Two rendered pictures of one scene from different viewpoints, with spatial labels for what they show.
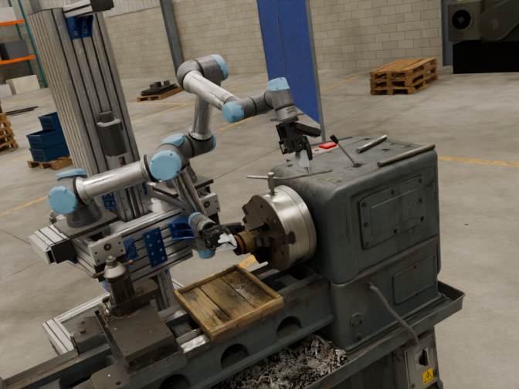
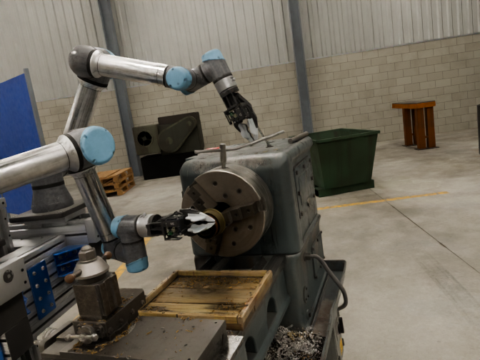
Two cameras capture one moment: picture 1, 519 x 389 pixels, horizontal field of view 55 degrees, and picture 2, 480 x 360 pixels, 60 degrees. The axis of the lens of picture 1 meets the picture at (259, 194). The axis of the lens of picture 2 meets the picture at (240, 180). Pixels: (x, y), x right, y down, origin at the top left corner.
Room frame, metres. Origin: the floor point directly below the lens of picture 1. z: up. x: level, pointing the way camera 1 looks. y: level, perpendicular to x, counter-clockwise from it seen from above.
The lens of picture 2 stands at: (0.65, 0.87, 1.43)
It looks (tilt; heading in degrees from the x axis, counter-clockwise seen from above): 10 degrees down; 318
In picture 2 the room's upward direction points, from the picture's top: 8 degrees counter-clockwise
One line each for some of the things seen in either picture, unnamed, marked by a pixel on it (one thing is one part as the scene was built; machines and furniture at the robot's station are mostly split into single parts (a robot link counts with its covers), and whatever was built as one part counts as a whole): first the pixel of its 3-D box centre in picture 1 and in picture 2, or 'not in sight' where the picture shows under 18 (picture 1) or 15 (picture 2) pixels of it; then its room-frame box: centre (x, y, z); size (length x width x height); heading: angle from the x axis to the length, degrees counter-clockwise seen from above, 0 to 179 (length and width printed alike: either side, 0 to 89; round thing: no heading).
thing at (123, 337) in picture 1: (131, 321); (128, 343); (1.50, 0.52, 0.95); 0.43 x 0.17 x 0.05; 27
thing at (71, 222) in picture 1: (82, 209); not in sight; (2.02, 0.77, 1.21); 0.15 x 0.15 x 0.10
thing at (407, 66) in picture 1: (404, 76); (108, 183); (9.41, -3.09, 0.22); 1.25 x 0.86 x 0.44; 137
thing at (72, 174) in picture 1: (73, 184); not in sight; (2.02, 0.77, 1.33); 0.13 x 0.12 x 0.14; 2
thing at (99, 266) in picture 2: (113, 268); (90, 266); (1.56, 0.55, 1.13); 0.08 x 0.08 x 0.03
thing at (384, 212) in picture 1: (353, 200); (255, 190); (1.97, -0.40, 1.06); 0.59 x 0.48 x 0.39; 117
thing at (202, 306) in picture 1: (226, 298); (204, 295); (1.65, 0.19, 0.89); 0.36 x 0.30 x 0.04; 27
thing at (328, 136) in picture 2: not in sight; (333, 161); (4.34, -4.42, 0.43); 1.34 x 0.94 x 0.85; 146
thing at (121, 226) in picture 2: (200, 224); (129, 227); (1.91, 0.26, 1.10); 0.11 x 0.08 x 0.09; 26
